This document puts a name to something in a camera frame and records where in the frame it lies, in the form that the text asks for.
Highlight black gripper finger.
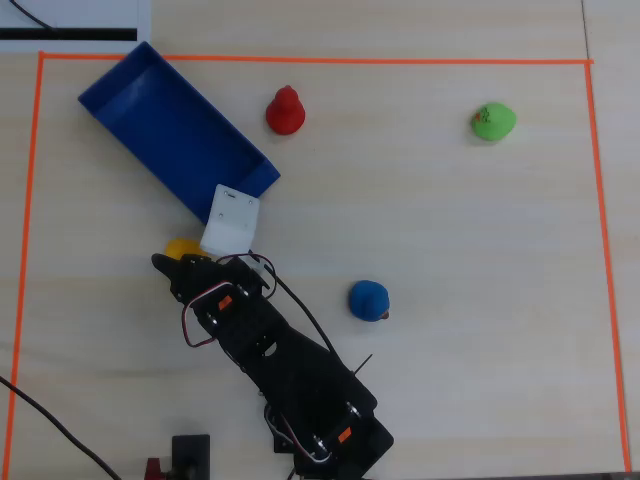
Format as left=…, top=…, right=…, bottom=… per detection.
left=151, top=253, right=187, bottom=302

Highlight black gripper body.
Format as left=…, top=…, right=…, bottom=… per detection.
left=172, top=253, right=276, bottom=311

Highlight yellow rubber duck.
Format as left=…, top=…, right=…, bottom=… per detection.
left=164, top=238, right=211, bottom=261

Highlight blue plastic box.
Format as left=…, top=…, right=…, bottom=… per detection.
left=77, top=40, right=282, bottom=227

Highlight blue rubber duck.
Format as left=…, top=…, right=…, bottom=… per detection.
left=348, top=279, right=392, bottom=322

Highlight red rubber duck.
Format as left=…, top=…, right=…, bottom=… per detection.
left=265, top=85, right=307, bottom=135

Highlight green rubber duck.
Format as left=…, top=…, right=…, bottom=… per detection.
left=470, top=101, right=518, bottom=142

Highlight orange tape border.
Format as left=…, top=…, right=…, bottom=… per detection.
left=2, top=50, right=633, bottom=475

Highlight white paper with black bar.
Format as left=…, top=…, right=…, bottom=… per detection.
left=0, top=0, right=152, bottom=55

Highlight red white servo wires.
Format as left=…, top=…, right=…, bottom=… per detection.
left=180, top=281, right=237, bottom=350

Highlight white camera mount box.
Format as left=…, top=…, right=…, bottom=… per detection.
left=199, top=183, right=263, bottom=256

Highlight black camera cable on arm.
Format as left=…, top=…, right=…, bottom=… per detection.
left=214, top=252, right=347, bottom=369

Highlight black cable across table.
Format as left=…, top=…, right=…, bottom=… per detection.
left=0, top=374, right=124, bottom=480

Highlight thin black cable on paper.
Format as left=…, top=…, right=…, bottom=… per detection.
left=8, top=0, right=57, bottom=31

